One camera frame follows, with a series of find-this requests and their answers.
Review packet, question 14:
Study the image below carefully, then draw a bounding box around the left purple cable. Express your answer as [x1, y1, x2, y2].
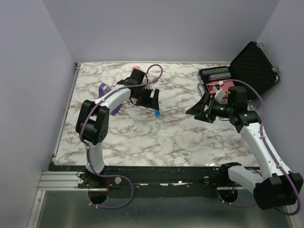
[79, 64, 163, 209]

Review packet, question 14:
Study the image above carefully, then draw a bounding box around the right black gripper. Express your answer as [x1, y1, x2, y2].
[186, 91, 235, 124]

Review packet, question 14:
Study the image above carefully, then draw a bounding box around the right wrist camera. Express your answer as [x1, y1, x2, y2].
[212, 81, 225, 102]

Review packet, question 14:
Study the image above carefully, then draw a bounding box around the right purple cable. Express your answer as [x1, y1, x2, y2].
[218, 79, 302, 216]

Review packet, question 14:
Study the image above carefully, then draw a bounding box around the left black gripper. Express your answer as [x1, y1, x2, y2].
[133, 86, 160, 111]

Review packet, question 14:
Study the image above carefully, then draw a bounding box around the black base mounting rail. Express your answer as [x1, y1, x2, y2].
[48, 164, 244, 201]

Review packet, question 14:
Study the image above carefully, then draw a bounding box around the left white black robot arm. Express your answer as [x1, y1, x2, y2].
[76, 69, 160, 188]

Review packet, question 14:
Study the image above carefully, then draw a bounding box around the blue key tag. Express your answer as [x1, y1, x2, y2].
[155, 110, 161, 118]

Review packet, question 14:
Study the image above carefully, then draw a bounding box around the purple metronome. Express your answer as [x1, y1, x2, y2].
[98, 83, 122, 116]

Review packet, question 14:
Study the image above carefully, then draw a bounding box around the aluminium frame extrusion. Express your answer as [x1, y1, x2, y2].
[26, 171, 81, 228]

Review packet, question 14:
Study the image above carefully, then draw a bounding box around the purple cable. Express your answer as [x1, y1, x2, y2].
[218, 79, 302, 216]
[79, 64, 163, 209]

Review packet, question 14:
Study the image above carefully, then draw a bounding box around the red playing card deck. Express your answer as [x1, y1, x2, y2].
[206, 80, 236, 95]

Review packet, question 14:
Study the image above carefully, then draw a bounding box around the grey purple chip stack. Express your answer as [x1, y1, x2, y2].
[208, 72, 231, 81]

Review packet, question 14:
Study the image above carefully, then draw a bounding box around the black poker chip case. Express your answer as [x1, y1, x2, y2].
[198, 41, 280, 101]

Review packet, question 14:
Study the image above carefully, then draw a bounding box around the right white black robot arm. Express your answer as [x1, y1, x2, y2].
[186, 86, 304, 212]

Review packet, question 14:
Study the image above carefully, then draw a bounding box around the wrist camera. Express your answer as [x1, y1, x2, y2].
[142, 78, 158, 89]
[212, 81, 225, 102]

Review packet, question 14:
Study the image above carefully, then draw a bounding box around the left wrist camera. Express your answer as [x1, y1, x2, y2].
[142, 78, 158, 89]

